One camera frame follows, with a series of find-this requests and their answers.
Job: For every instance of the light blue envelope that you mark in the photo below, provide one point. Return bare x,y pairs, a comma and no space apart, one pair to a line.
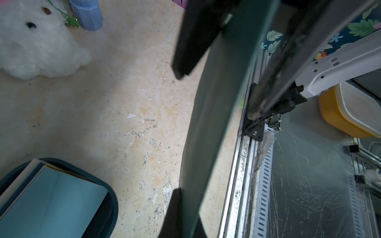
55,205

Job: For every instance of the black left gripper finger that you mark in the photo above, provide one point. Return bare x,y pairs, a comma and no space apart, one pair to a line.
173,222

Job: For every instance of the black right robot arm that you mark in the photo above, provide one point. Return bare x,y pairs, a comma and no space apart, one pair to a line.
354,60

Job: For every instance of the dark green envelope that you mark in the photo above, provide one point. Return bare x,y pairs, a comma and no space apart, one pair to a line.
227,64

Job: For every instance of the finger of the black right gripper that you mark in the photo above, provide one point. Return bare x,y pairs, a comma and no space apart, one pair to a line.
308,31
201,24

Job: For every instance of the teal storage box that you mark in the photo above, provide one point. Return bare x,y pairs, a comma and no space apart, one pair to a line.
104,220

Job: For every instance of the blue faceted toy figure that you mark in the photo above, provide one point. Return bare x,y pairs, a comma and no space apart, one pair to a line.
88,14

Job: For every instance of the white vent grille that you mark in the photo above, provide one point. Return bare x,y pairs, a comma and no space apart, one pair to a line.
262,197

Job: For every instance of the yellow plastic container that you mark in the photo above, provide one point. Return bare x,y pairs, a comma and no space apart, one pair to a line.
351,111

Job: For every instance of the small green yellow toy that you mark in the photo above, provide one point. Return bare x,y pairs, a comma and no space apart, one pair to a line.
70,21

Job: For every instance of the white plush bunny pink shirt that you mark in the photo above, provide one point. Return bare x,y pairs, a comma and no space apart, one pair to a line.
35,40

